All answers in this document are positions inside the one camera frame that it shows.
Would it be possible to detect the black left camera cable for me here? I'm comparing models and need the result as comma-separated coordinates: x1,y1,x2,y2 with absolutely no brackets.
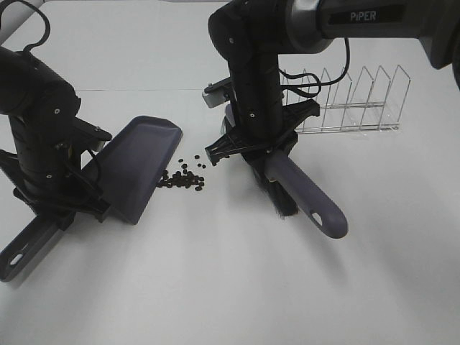
59,143,105,202

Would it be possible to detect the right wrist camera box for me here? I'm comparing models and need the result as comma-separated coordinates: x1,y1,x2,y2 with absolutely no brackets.
202,77,235,109

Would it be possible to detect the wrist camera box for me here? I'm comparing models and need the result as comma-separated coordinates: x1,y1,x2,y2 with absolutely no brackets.
73,118,112,152
202,77,235,109

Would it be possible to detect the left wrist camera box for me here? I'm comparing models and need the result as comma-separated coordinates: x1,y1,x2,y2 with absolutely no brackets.
73,118,112,152

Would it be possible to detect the chrome wire dish rack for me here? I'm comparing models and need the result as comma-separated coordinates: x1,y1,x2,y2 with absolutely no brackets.
296,65,411,134

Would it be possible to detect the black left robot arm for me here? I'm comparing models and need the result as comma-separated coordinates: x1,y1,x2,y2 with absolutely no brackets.
1,1,112,223

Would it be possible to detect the purple plastic dustpan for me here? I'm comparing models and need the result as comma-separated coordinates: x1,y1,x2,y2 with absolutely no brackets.
1,116,183,282

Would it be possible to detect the pile of coffee beans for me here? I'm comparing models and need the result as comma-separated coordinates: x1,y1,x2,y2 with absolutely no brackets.
156,158,206,191

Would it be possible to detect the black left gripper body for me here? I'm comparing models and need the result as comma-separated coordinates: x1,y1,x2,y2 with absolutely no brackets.
0,82,114,231

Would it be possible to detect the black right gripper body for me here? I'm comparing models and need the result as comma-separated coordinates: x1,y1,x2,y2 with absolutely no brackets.
206,1,320,165

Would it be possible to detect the black camera cable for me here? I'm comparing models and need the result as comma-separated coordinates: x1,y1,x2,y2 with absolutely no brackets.
278,35,351,100
59,143,105,202

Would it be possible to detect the black right camera cable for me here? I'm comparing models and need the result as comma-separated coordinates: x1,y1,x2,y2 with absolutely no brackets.
278,35,351,100

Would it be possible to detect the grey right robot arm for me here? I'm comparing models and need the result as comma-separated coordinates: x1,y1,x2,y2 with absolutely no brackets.
206,1,459,165

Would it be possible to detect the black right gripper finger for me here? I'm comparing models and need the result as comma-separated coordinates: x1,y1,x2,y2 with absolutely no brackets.
277,131,298,151
242,150,267,173

